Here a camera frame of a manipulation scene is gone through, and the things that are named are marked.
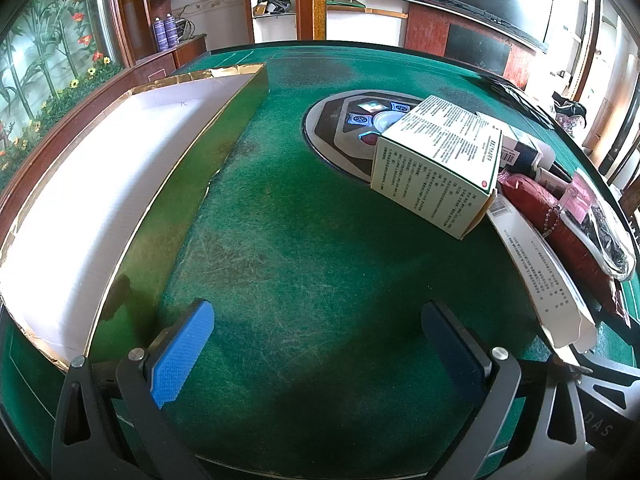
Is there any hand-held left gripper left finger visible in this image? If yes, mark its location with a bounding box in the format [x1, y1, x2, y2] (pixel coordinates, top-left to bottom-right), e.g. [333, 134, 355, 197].
[51, 298, 216, 480]

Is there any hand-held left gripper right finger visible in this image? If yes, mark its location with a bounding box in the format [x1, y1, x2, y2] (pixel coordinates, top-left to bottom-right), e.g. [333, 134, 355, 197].
[421, 300, 588, 480]

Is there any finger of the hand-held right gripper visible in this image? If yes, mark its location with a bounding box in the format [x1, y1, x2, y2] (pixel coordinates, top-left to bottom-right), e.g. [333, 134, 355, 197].
[567, 345, 640, 413]

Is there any long white carton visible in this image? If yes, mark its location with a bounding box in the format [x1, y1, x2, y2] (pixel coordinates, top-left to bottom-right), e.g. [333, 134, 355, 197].
[486, 192, 598, 353]

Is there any red pouch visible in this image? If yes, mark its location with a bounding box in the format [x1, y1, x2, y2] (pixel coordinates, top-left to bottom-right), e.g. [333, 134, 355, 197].
[497, 170, 631, 321]

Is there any white green medicine box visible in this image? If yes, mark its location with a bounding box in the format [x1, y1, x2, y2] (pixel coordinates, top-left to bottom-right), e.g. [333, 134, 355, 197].
[370, 95, 506, 240]

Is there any green gold cardboard box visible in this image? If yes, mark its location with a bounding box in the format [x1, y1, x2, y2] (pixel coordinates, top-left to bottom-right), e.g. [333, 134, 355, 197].
[0, 62, 271, 373]

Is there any white blue carton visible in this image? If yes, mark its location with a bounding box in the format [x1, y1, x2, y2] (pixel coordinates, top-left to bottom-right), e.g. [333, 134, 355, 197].
[477, 111, 557, 171]

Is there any clear plastic bag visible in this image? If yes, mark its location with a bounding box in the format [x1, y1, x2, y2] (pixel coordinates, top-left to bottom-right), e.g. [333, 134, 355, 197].
[565, 195, 638, 281]

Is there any pink tag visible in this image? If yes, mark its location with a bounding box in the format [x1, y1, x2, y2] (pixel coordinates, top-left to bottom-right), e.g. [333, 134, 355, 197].
[557, 172, 601, 226]

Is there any wooden chair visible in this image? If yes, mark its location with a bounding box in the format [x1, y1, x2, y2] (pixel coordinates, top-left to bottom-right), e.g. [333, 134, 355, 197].
[600, 125, 640, 196]

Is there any round table control panel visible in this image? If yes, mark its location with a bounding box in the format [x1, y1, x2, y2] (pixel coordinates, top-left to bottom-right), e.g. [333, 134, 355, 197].
[302, 91, 431, 186]

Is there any dark clothes pile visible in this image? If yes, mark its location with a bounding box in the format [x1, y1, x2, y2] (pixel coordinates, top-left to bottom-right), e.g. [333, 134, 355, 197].
[552, 92, 588, 136]

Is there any wooden cabinet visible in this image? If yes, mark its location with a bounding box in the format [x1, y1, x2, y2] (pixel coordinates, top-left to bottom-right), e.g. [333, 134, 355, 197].
[135, 34, 208, 68]

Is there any red tv cabinet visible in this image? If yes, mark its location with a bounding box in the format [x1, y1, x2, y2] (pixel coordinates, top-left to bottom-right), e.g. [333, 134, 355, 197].
[404, 2, 538, 91]

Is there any wooden pillar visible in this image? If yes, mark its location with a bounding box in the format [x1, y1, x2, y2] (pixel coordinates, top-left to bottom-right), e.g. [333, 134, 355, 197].
[295, 0, 328, 41]

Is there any floral wall mural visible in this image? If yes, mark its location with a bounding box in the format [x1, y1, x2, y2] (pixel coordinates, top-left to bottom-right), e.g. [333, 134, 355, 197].
[0, 0, 126, 196]

